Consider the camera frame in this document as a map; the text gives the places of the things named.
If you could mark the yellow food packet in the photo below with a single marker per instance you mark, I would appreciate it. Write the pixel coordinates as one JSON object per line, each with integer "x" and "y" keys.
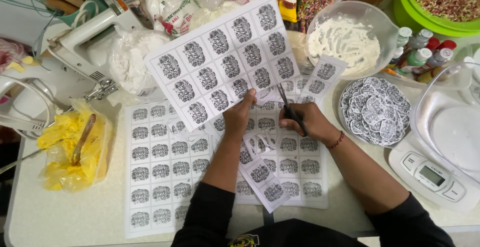
{"x": 287, "y": 1}

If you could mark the white digital kitchen scale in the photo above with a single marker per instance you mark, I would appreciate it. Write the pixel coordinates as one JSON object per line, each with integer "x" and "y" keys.
{"x": 431, "y": 177}

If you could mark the green tub of sprinkles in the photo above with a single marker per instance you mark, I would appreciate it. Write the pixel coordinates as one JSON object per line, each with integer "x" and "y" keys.
{"x": 442, "y": 3}

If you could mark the white printed flour bag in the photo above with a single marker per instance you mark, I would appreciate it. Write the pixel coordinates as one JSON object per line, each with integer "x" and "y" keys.
{"x": 176, "y": 9}

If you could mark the yellow plastic bag of butter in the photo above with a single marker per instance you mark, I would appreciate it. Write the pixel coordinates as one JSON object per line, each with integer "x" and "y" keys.
{"x": 65, "y": 153}

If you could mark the empty clear plastic bowl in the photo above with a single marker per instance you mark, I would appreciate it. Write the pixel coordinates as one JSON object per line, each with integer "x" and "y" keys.
{"x": 450, "y": 127}

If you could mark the full printed label sheet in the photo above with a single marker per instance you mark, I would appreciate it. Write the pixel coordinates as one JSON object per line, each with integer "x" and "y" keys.
{"x": 161, "y": 172}

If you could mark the person's black shirt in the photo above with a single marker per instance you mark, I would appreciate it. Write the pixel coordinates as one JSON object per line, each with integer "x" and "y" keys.
{"x": 300, "y": 234}

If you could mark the person's right hand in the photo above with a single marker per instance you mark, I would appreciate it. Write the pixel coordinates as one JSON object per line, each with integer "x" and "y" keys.
{"x": 313, "y": 125}

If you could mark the clear bowl with white cream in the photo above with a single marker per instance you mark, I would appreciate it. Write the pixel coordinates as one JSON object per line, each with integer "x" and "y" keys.
{"x": 348, "y": 41}

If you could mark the partly cut printed label sheet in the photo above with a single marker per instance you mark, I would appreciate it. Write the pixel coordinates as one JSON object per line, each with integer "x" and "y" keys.
{"x": 217, "y": 59}

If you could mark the clear bag of white flour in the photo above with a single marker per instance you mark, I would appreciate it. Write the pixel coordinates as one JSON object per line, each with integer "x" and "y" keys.
{"x": 131, "y": 65}

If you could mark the metal mixer beaters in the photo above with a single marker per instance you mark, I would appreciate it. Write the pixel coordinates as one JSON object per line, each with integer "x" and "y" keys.
{"x": 100, "y": 91}

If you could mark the long cut label strip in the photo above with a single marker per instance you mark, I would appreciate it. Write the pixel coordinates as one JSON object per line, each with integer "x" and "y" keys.
{"x": 262, "y": 179}

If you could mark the metal spoon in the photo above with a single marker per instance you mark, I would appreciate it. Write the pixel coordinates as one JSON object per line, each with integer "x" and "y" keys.
{"x": 83, "y": 138}

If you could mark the pink plastic bag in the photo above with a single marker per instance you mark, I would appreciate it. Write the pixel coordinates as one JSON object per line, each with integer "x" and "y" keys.
{"x": 9, "y": 54}

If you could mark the group of food colouring bottles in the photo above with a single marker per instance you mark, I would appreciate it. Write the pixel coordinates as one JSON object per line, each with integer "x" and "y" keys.
{"x": 420, "y": 54}

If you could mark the metal spatula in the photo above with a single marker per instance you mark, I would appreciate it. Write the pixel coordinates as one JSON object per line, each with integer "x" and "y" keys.
{"x": 26, "y": 157}

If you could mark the black scissors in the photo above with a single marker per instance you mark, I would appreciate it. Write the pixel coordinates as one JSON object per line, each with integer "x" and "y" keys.
{"x": 296, "y": 121}

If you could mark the plate of cut round labels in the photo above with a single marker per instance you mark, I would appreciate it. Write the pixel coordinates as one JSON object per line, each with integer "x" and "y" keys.
{"x": 375, "y": 110}

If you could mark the printed label sheet under scraps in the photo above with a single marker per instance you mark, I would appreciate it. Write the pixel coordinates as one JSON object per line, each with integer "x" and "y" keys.
{"x": 300, "y": 168}

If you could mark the short cut label strip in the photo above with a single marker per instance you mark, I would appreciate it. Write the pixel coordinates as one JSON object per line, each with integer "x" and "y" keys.
{"x": 324, "y": 74}

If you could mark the person's left hand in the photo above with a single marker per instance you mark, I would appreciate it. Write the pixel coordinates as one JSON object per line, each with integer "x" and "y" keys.
{"x": 242, "y": 117}

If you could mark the white electric hand mixer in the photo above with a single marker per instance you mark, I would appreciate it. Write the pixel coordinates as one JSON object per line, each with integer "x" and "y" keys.
{"x": 86, "y": 41}

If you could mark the curled paper scraps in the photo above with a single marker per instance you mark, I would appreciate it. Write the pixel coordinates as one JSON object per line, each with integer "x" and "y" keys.
{"x": 264, "y": 142}

